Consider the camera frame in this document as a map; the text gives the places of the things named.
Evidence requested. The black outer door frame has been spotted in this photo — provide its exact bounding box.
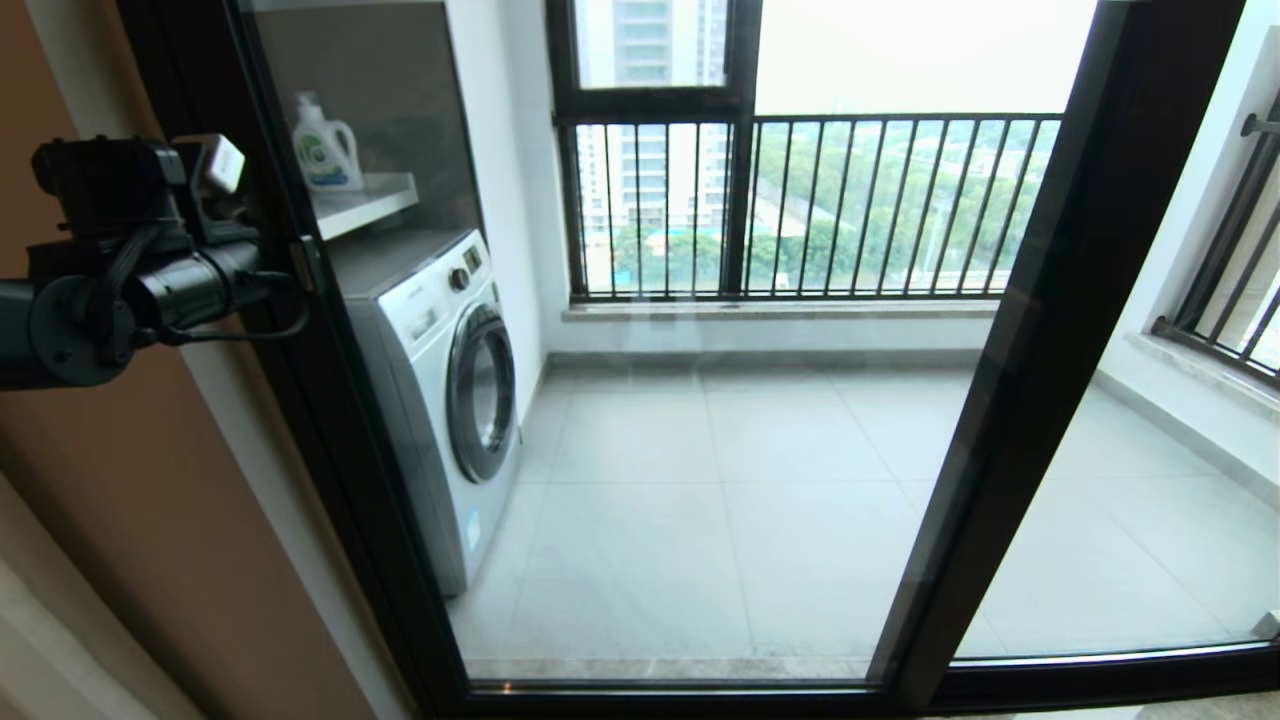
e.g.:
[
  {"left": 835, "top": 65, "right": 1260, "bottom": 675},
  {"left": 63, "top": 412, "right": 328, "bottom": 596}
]
[{"left": 118, "top": 0, "right": 1280, "bottom": 720}]

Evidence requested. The short stone window sill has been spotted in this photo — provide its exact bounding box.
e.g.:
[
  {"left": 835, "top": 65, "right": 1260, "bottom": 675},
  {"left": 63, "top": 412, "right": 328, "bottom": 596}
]
[{"left": 1125, "top": 330, "right": 1280, "bottom": 421}]

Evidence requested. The silver front-loading washing machine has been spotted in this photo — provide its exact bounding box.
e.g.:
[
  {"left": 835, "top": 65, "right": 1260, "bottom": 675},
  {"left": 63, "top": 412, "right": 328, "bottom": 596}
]
[{"left": 335, "top": 228, "right": 523, "bottom": 598}]

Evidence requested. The distant high-rise building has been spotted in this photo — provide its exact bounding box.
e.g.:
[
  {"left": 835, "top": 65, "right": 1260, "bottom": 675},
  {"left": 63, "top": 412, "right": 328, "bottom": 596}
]
[{"left": 580, "top": 0, "right": 731, "bottom": 236}]

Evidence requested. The long black metal window railing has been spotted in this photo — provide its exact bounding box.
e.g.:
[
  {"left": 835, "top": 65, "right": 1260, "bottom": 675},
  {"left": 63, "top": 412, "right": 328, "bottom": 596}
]
[{"left": 556, "top": 113, "right": 1064, "bottom": 301}]

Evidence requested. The short black metal window railing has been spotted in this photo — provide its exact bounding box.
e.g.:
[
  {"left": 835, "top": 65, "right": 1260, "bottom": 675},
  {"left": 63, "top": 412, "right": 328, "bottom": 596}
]
[{"left": 1150, "top": 88, "right": 1280, "bottom": 391}]

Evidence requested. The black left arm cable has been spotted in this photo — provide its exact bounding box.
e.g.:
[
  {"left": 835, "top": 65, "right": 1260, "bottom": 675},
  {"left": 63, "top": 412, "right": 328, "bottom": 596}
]
[
  {"left": 92, "top": 222, "right": 166, "bottom": 366},
  {"left": 155, "top": 268, "right": 313, "bottom": 348}
]

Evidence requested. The long stone window sill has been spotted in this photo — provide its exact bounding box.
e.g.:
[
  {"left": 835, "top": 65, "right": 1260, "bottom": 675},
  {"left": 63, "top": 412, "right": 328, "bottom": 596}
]
[{"left": 560, "top": 298, "right": 1001, "bottom": 324}]

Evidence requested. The white wall shelf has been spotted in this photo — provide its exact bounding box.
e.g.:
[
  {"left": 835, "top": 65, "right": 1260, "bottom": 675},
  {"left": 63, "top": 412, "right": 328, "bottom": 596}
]
[{"left": 310, "top": 172, "right": 421, "bottom": 242}]

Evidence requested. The black window frame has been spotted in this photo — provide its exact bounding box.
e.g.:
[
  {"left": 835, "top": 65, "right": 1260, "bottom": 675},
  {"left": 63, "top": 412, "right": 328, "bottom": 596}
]
[{"left": 545, "top": 0, "right": 766, "bottom": 301}]

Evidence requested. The white detergent bottle green label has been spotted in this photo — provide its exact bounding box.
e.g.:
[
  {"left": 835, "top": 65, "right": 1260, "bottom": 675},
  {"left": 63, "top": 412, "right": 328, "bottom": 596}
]
[{"left": 291, "top": 92, "right": 364, "bottom": 193}]

